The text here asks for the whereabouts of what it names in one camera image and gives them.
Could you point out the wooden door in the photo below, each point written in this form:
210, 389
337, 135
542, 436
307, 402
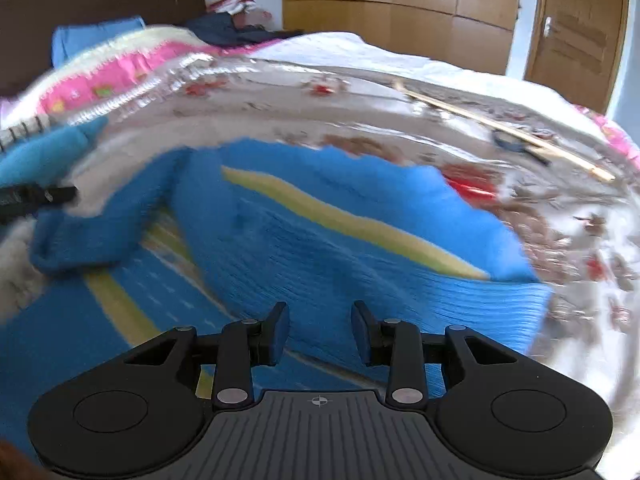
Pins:
575, 35

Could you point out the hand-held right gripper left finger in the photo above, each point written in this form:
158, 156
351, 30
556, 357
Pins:
278, 336

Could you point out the wooden wardrobe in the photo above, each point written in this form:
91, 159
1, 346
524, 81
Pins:
410, 5

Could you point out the blue pillow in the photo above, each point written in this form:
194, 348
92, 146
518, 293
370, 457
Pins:
95, 37

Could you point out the blue knit sweater yellow stripe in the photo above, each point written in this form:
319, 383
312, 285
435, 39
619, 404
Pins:
320, 255

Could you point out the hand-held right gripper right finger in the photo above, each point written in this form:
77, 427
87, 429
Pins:
361, 338

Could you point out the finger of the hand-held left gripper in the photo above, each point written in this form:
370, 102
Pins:
46, 196

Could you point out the long wooden stick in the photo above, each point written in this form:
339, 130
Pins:
505, 127

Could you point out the white bed sheet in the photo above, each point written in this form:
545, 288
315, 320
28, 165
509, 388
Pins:
400, 57

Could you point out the floral printed blanket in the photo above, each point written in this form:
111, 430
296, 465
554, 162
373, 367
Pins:
540, 220

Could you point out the pink patterned quilt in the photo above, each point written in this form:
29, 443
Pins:
110, 77

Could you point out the pile of dark clothes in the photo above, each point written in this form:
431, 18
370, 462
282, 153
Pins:
235, 27

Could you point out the small black object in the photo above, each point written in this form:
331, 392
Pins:
515, 142

